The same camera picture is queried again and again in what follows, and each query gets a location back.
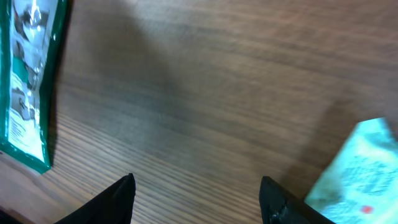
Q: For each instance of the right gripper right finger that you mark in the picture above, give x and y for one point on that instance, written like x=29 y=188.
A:
x=279 y=206

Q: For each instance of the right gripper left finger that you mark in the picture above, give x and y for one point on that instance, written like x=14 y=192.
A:
x=114 y=205

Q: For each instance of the mint green wipes packet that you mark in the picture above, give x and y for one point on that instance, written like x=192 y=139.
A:
x=360 y=184

